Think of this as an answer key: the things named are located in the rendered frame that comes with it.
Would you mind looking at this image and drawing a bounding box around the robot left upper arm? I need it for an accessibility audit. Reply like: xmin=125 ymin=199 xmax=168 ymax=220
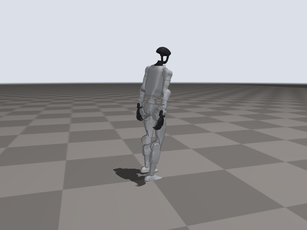
xmin=141 ymin=66 xmax=150 ymax=91

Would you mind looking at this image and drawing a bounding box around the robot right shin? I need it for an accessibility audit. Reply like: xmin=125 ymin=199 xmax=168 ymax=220
xmin=149 ymin=143 xmax=161 ymax=176

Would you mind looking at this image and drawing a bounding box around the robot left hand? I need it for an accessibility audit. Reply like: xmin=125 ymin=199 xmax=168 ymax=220
xmin=136 ymin=103 xmax=143 ymax=121

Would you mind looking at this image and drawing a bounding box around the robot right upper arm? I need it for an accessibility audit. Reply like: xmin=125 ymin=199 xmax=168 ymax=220
xmin=162 ymin=68 xmax=173 ymax=95

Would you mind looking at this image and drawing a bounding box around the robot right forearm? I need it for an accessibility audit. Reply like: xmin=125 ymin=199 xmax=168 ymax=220
xmin=159 ymin=90 xmax=171 ymax=115

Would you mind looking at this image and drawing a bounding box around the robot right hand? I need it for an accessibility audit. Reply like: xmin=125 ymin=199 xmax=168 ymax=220
xmin=153 ymin=110 xmax=165 ymax=130

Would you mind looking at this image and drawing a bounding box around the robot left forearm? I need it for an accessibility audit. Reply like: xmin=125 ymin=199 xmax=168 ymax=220
xmin=137 ymin=88 xmax=146 ymax=107

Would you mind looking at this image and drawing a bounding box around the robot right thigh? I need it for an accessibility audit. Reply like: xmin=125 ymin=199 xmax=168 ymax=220
xmin=149 ymin=108 xmax=166 ymax=150

